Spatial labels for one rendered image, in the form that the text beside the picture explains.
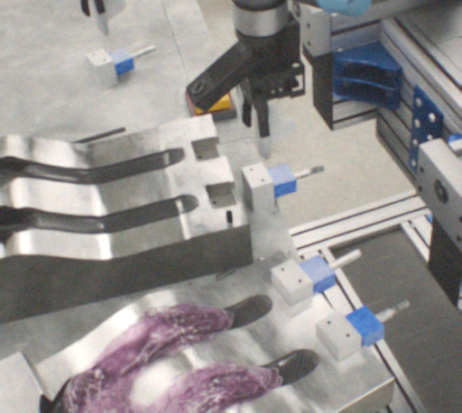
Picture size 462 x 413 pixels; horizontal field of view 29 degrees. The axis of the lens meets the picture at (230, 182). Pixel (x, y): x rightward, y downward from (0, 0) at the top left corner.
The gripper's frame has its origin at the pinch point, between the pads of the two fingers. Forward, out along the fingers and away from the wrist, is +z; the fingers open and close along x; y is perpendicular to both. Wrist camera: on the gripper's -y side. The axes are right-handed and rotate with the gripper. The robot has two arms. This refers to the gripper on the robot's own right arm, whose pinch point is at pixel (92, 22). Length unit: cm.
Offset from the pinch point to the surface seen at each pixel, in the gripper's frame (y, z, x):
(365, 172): 79, 92, 17
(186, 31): 20.5, 12.6, 4.6
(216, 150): 3.7, 6.3, -36.9
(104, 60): 0.2, 7.8, -1.5
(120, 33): 9.3, 12.8, 12.2
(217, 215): -5, 4, -52
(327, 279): 2, 6, -69
